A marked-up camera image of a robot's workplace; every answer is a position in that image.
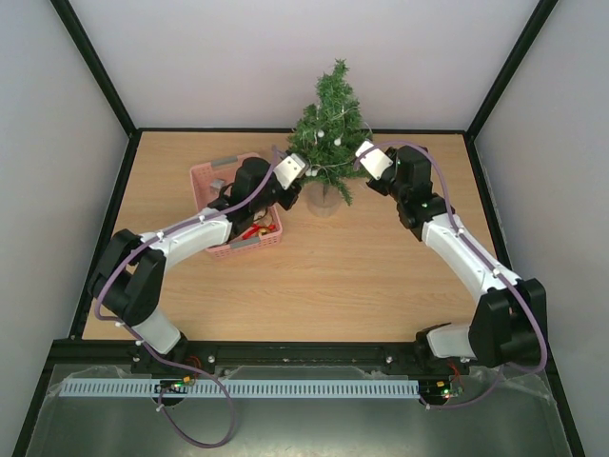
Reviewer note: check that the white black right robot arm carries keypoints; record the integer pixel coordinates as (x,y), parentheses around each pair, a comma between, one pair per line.
(509,325)

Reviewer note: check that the light blue slotted cable duct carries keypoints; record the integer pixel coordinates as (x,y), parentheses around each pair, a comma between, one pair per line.
(242,389)

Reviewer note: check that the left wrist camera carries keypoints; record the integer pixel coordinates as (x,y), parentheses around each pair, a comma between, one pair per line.
(290,169)

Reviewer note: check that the gold bell with red ribbon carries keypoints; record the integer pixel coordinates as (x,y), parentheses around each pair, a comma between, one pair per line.
(259,230)

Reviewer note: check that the silver gift box ornament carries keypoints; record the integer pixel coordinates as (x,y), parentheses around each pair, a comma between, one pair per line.
(215,186)

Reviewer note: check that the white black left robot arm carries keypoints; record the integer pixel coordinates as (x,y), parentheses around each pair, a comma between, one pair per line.
(129,276)

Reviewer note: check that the black enclosure frame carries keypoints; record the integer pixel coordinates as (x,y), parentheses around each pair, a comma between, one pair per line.
(79,36)

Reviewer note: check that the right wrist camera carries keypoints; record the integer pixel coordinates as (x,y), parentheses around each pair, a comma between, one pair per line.
(372,159)

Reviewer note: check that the small green christmas tree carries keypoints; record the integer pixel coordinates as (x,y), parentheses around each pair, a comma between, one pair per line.
(330,131)

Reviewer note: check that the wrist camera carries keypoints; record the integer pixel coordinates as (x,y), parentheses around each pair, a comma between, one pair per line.
(372,159)
(290,169)

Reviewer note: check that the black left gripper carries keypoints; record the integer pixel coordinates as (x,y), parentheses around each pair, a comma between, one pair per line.
(287,203)

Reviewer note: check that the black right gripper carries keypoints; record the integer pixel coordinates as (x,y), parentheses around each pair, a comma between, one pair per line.
(378,185)

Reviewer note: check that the wooden tree stump base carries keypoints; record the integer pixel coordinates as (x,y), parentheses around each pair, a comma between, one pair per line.
(322,200)

